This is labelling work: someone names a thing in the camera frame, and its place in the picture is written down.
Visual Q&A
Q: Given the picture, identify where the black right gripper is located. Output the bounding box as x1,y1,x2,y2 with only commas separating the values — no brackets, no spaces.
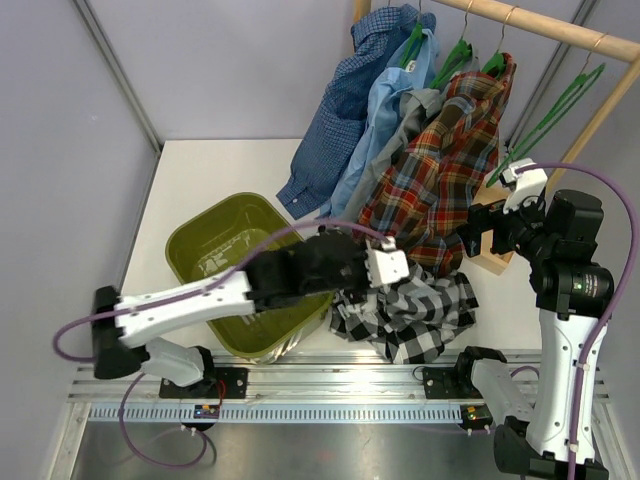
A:
458,190,557,264

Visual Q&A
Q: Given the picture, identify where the black white checkered shirt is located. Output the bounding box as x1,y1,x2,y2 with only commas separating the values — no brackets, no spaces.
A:
329,262,479,364

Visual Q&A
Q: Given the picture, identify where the red plaid shirt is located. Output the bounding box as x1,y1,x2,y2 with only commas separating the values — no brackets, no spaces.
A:
358,53,517,277

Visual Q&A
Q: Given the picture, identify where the green hanger of plaid shirt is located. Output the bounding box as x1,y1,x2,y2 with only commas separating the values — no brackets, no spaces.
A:
481,5,519,79

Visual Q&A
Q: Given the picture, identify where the green hanger with metal hook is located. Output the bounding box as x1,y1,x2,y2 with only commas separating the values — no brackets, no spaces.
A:
485,33,607,188

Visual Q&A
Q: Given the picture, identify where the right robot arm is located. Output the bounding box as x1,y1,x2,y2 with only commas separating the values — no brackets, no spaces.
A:
453,190,614,479

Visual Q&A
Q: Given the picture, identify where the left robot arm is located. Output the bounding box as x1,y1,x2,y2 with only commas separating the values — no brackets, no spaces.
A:
91,231,386,398

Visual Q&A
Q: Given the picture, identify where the grey shirt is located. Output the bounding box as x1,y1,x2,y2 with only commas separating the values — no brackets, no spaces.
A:
339,88,444,222

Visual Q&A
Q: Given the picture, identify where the light blue shirt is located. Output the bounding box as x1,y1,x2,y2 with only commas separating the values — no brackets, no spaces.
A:
320,29,440,219

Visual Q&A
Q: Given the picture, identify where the green hanger of grey shirt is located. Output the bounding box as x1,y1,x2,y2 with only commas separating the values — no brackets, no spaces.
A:
429,0,473,90

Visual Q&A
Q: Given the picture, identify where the green hanger of blue shirt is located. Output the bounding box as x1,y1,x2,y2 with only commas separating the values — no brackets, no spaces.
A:
399,0,426,69

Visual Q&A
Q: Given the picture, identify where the dark blue checkered shirt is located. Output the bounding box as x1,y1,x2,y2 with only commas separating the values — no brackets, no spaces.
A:
277,4,437,219

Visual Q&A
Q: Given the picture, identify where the wooden clothes rack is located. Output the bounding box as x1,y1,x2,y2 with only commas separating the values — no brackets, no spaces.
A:
352,0,640,277

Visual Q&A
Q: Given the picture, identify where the olive green plastic basket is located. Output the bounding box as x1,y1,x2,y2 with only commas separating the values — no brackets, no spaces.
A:
164,192,337,362

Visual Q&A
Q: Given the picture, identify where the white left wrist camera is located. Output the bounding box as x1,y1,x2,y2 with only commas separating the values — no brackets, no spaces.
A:
365,237,410,288

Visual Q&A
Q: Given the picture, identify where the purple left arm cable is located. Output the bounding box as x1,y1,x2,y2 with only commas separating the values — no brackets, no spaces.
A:
52,219,396,471

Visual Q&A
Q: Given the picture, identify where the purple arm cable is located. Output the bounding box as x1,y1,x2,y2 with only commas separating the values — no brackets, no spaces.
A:
52,219,396,471
414,162,640,480

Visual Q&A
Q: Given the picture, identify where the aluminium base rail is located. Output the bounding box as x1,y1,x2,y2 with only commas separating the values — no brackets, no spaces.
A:
67,349,609,404

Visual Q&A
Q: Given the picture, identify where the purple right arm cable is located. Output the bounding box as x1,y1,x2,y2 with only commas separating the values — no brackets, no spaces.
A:
414,162,640,480

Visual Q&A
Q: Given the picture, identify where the white slotted cable duct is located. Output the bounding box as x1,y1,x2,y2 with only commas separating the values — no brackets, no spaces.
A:
89,402,462,424

